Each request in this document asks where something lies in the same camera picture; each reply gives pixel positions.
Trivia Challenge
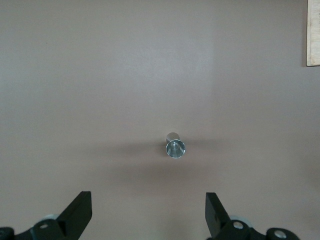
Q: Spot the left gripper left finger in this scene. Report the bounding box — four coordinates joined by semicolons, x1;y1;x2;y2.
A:
0;191;93;240

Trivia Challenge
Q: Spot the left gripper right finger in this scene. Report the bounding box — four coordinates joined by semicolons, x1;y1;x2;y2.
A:
205;191;300;240

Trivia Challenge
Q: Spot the steel double jigger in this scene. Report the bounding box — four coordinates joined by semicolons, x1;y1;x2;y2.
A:
165;132;187;159

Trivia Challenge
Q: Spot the brown table cover sheet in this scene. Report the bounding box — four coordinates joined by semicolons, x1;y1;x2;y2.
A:
0;0;320;240

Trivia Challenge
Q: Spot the wooden cutting board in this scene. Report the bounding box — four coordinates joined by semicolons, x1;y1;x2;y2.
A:
306;0;320;68

